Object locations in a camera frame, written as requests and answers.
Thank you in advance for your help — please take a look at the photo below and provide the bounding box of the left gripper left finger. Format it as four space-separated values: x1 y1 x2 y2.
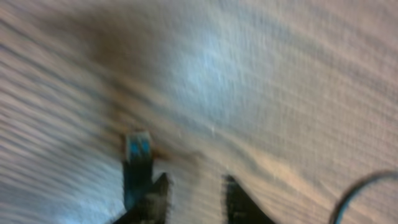
113 173 170 224

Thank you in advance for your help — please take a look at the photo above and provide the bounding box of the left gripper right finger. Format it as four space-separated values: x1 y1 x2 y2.
224 175 276 224

